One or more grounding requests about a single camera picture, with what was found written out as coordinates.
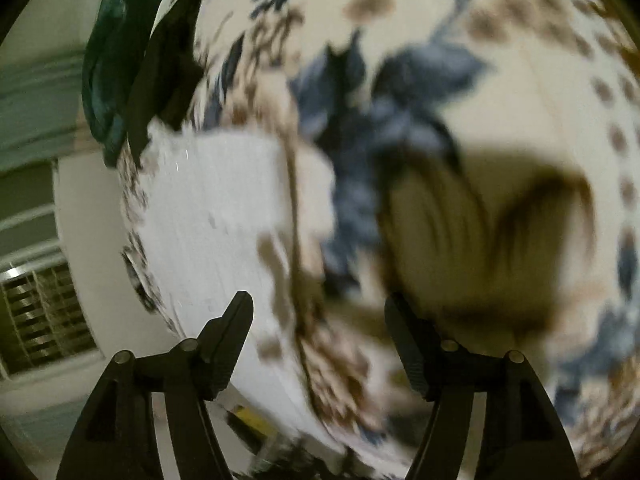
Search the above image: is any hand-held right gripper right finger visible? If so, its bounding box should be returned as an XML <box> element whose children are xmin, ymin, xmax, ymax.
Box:
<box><xmin>384</xmin><ymin>293</ymin><xmax>584</xmax><ymax>480</ymax></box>

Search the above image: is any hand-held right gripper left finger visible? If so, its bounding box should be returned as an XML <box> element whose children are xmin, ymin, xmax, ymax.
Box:
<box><xmin>56</xmin><ymin>291</ymin><xmax>254</xmax><ymax>480</ymax></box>

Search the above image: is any olive green cloth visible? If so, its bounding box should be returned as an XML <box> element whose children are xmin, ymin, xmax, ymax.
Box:
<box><xmin>377</xmin><ymin>147</ymin><xmax>597</xmax><ymax>343</ymax></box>

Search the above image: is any yellow object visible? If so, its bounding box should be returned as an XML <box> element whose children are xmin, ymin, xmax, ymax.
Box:
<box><xmin>227</xmin><ymin>404</ymin><xmax>273</xmax><ymax>437</ymax></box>

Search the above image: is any white cloth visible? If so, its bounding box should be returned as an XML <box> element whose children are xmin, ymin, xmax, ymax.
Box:
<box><xmin>134</xmin><ymin>121</ymin><xmax>341</xmax><ymax>461</ymax></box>

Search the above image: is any window grille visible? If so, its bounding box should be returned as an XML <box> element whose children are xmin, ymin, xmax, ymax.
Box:
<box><xmin>0</xmin><ymin>260</ymin><xmax>101</xmax><ymax>377</ymax></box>

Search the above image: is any floral bed sheet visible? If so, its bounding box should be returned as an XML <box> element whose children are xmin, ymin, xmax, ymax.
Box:
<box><xmin>117</xmin><ymin>0</ymin><xmax>640</xmax><ymax>480</ymax></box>

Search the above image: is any black cloth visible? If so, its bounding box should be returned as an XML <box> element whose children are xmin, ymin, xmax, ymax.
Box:
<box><xmin>127</xmin><ymin>0</ymin><xmax>207</xmax><ymax>162</ymax></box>

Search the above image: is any teal cloth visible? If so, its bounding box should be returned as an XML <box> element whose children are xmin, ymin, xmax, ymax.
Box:
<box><xmin>81</xmin><ymin>0</ymin><xmax>173</xmax><ymax>169</ymax></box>

